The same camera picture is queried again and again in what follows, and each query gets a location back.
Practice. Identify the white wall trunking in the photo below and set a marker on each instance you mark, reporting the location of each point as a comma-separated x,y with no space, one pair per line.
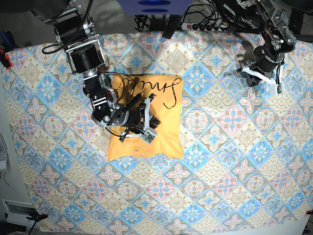
18,211

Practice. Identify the purple robot base plate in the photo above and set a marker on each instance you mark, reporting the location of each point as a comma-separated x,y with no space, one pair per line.
148,7

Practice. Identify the white box left edge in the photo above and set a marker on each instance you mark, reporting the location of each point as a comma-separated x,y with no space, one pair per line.
4,157

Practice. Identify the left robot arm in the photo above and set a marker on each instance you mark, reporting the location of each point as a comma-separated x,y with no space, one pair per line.
269,58

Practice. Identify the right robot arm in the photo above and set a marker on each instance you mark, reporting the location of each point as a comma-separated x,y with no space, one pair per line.
76,36

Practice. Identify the red-black clamp left lower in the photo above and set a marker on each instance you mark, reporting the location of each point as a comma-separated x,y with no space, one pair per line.
36,217

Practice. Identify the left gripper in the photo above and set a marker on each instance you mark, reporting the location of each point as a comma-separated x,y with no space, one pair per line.
274,80

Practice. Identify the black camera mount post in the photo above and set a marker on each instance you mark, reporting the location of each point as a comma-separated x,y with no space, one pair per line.
171,26

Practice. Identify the patterned blue tablecloth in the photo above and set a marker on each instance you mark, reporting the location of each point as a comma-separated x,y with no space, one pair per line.
247,155

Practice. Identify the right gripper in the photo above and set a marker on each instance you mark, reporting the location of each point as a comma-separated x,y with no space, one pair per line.
139,122

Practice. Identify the yellow T-shirt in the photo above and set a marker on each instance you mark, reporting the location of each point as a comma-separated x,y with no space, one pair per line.
165,106

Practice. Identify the red-black clamp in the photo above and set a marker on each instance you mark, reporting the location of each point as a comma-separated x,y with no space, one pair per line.
36,217
5,47

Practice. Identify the red-black clamp left upper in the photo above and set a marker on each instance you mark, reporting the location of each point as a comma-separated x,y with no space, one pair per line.
5,47

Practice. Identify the white power strip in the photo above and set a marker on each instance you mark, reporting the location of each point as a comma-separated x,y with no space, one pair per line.
190,26

